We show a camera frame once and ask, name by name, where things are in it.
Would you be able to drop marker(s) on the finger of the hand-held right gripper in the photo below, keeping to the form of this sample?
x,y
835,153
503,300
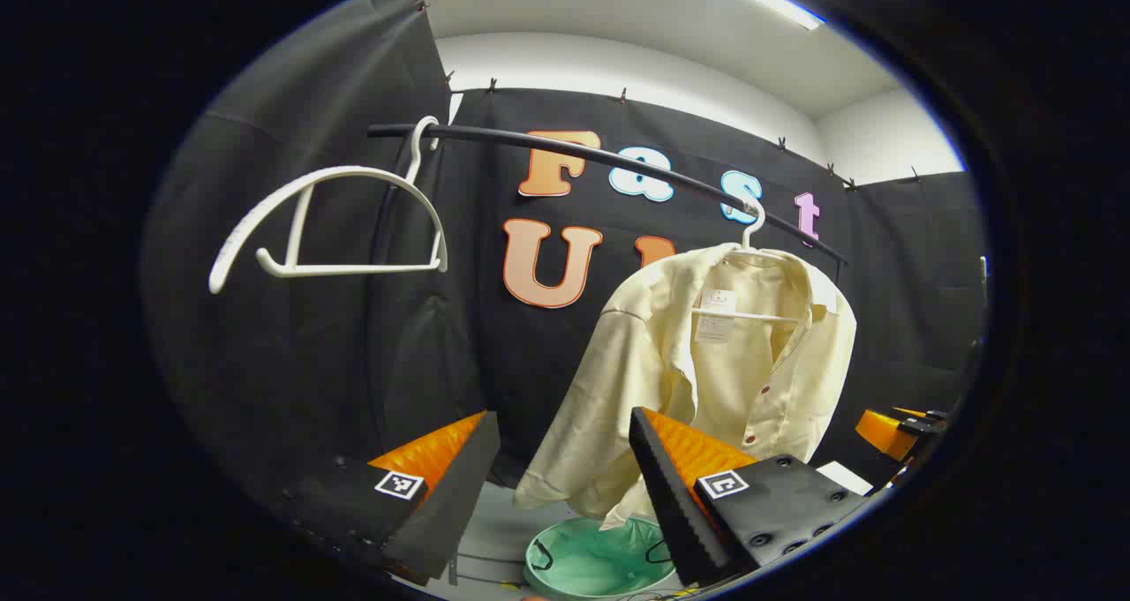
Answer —
x,y
883,433

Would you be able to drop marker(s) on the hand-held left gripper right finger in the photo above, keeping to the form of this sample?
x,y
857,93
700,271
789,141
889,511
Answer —
x,y
671,504

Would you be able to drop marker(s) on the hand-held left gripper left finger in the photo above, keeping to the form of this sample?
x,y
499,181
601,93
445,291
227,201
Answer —
x,y
459,495

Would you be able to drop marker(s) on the cream button shirt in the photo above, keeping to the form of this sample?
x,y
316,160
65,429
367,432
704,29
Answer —
x,y
636,363

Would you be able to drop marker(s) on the white hanger with crossbar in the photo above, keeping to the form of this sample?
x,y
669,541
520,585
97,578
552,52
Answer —
x,y
753,230

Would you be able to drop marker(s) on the empty white plastic hanger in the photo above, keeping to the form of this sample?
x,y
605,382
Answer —
x,y
353,170

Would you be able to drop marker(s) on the white paper garment tag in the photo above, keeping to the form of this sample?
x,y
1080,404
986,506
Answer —
x,y
715,319

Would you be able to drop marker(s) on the black clothes rail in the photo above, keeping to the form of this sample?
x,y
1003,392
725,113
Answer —
x,y
494,133

